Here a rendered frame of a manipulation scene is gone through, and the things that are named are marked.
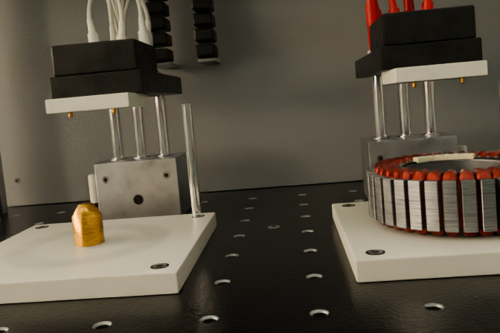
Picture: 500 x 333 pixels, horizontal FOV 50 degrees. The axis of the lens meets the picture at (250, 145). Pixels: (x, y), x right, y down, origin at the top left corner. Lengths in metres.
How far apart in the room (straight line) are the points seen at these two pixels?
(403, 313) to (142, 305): 0.13
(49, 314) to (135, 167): 0.22
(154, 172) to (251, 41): 0.20
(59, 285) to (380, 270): 0.17
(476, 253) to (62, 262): 0.23
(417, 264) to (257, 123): 0.34
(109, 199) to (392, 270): 0.29
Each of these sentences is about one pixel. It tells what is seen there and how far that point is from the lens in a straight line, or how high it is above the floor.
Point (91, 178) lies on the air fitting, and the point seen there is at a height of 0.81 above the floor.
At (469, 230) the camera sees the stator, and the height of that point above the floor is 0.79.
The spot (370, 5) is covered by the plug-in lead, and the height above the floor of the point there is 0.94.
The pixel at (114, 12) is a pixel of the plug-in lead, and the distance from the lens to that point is 0.55.
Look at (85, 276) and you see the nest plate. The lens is 0.31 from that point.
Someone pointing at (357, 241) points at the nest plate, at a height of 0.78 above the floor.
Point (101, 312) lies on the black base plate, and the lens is 0.29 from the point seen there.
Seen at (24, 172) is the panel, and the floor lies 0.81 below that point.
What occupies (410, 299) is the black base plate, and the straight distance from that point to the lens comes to 0.27.
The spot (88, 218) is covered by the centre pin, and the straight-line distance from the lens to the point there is 0.37.
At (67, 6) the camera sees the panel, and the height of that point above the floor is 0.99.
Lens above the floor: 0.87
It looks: 5 degrees down
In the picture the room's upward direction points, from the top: 5 degrees counter-clockwise
